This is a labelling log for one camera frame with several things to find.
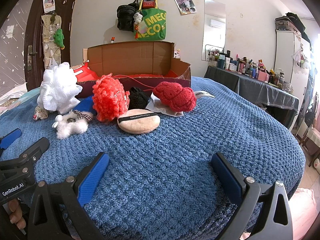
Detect cardboard box red lining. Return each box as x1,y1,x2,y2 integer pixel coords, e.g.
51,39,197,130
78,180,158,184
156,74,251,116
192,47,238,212
87,41,191,95

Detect white fluffy star plush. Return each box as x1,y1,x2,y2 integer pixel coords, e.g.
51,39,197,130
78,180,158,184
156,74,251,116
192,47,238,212
52,110,94,140

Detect light blue patterned bedding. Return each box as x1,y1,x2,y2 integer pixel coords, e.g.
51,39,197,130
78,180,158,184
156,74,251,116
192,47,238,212
1,84,40,114

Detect white mesh bath pouf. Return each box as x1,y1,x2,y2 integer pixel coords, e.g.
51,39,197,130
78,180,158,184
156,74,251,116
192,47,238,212
37,62,82,115

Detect pink plush toy on wall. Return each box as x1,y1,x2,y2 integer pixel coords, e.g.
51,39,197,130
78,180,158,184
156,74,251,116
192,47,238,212
174,49,181,59

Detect floral white scrunchie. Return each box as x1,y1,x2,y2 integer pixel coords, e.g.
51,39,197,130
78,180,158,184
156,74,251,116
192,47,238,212
33,106,49,121

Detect table with dark cloth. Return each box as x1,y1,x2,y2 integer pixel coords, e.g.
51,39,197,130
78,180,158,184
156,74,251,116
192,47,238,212
204,66,299,128

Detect black bag on wall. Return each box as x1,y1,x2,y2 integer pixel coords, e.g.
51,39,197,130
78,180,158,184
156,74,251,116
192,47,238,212
117,0,139,32

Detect green tote bag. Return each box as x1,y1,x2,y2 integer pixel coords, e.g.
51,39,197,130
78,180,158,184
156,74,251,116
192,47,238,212
133,0,167,41

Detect white tissue packet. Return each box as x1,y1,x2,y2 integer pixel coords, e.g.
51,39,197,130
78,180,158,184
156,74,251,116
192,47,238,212
146,93,184,117

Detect black knitted soft item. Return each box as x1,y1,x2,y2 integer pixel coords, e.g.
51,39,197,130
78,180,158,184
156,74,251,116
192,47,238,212
129,87,149,110

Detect green plush toy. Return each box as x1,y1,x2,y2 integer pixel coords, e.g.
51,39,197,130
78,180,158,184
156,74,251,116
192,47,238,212
54,28,65,49

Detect beige hanging door organizer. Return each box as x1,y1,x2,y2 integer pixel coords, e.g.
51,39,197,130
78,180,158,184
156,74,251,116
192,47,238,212
41,14,62,69

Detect cosmetics bottles on table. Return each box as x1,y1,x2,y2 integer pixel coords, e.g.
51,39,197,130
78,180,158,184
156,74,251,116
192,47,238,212
206,56,293,94

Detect blue soft cloth pouch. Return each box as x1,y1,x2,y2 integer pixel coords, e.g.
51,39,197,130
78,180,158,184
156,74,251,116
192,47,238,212
73,95,97,115

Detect dark brown door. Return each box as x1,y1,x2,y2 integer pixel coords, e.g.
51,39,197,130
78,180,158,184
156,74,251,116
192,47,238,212
24,0,75,90

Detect photo poster on wall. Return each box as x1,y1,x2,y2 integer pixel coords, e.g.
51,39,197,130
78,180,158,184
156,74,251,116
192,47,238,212
174,0,197,15

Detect red knitted yarn item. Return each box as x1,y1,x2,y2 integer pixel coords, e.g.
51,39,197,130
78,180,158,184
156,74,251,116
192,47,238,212
152,81,197,112

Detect beige round powder puff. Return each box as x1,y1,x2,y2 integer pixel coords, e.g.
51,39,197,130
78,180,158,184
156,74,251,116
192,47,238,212
117,109,161,134

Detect orange-red mesh bath pouf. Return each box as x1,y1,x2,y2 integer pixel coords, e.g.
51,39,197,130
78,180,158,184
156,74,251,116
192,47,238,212
92,73,130,122

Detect person's left hand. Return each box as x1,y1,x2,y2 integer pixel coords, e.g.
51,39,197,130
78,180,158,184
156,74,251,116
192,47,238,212
8,199,26,230

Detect blue knitted blanket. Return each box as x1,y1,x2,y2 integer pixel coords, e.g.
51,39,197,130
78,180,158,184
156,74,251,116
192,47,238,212
1,77,305,239

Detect white wardrobe cabinet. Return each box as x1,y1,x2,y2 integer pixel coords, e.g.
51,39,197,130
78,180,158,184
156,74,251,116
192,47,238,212
274,30,311,101

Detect wall mirror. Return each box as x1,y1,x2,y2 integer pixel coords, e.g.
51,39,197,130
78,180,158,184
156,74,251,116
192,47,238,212
201,0,226,61

